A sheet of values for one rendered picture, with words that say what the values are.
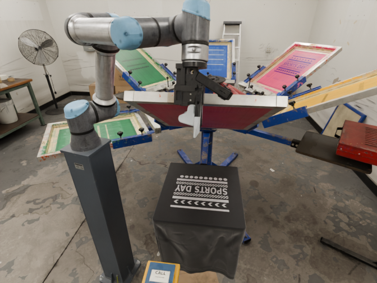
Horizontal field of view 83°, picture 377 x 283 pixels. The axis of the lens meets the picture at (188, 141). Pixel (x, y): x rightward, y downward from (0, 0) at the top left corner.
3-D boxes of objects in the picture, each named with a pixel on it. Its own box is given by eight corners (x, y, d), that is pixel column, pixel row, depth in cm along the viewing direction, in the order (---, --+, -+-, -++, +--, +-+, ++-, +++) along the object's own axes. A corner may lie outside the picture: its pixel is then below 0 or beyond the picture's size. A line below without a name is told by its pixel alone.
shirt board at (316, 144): (367, 155, 167) (372, 146, 163) (367, 183, 139) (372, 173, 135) (217, 115, 237) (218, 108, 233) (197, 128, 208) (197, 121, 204)
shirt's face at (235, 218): (244, 228, 99) (244, 228, 99) (152, 220, 104) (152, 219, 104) (236, 167, 141) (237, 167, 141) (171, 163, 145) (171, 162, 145)
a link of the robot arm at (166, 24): (137, 20, 62) (161, 12, 55) (166, 20, 69) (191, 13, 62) (143, 49, 65) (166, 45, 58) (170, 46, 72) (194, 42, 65)
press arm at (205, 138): (205, 218, 115) (205, 210, 113) (193, 217, 116) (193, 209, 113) (210, 122, 223) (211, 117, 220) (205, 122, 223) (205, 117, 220)
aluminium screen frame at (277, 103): (287, 107, 73) (288, 96, 74) (123, 100, 79) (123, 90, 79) (247, 129, 152) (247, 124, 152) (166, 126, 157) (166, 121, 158)
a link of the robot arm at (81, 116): (65, 128, 111) (57, 103, 105) (90, 120, 120) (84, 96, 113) (74, 135, 104) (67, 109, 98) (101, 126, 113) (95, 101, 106)
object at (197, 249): (236, 281, 120) (246, 229, 99) (157, 272, 124) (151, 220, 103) (235, 275, 122) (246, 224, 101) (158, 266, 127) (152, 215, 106)
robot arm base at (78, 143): (64, 148, 112) (58, 131, 108) (85, 136, 125) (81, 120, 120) (87, 154, 108) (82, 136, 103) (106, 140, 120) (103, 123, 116)
